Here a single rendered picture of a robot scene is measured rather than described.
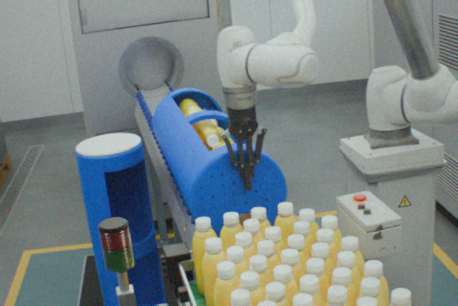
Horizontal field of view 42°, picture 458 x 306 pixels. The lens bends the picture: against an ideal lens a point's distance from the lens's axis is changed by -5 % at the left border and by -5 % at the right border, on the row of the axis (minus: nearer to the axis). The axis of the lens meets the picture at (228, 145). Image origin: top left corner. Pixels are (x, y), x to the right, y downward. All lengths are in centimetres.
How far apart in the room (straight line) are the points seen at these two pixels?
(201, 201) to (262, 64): 45
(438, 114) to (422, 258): 59
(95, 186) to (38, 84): 458
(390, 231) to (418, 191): 70
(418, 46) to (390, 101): 28
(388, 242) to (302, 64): 50
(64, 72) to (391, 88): 522
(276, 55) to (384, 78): 78
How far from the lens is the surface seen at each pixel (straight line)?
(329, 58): 723
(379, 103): 221
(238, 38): 158
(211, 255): 149
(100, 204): 257
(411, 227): 232
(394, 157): 216
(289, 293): 135
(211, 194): 174
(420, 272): 243
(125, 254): 130
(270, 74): 150
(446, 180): 400
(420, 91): 207
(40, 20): 695
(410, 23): 196
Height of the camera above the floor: 178
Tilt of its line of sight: 18 degrees down
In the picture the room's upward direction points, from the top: 5 degrees counter-clockwise
